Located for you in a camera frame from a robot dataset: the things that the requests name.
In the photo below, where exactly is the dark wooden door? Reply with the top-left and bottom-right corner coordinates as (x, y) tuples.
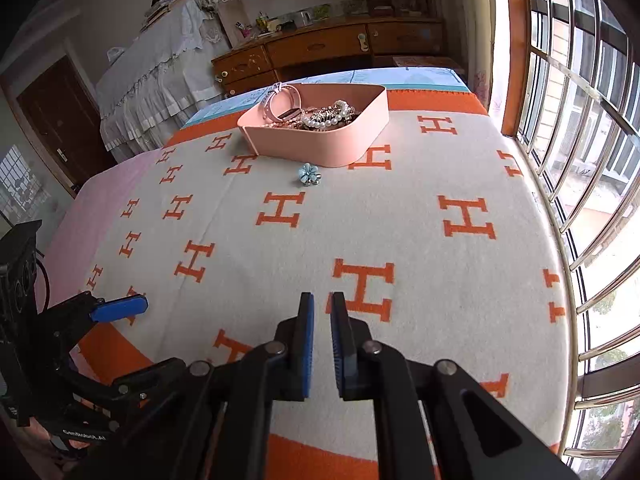
(1, 50), (116, 195)

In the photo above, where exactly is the orange H pattern blanket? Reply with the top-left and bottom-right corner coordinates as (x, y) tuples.
(80, 91), (568, 479)

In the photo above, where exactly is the blue flower brooch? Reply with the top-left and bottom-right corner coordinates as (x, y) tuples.
(297, 162), (322, 186)

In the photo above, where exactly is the wooden desk with drawers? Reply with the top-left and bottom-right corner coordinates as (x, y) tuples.
(212, 16), (450, 96)

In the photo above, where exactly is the blue tree pattern bedsheet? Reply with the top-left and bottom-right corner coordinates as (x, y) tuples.
(184, 67), (470, 127)

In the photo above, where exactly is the metal window grille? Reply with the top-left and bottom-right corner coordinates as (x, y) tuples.
(518, 0), (639, 479)

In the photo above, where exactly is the pink plastic tray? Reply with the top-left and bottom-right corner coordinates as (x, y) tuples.
(238, 84), (390, 168)

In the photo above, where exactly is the pink strap smartwatch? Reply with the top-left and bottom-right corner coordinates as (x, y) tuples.
(260, 82), (303, 127)

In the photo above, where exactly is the white lace covered furniture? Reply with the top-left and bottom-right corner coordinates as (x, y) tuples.
(96, 0), (230, 162)

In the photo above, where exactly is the pink bedsheet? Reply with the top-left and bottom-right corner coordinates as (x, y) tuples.
(35, 150), (160, 308)

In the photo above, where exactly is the long pearl necklace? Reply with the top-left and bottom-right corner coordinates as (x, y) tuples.
(299, 98), (357, 132)

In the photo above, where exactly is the beige curtain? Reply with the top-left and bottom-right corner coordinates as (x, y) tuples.
(430, 0), (511, 127)

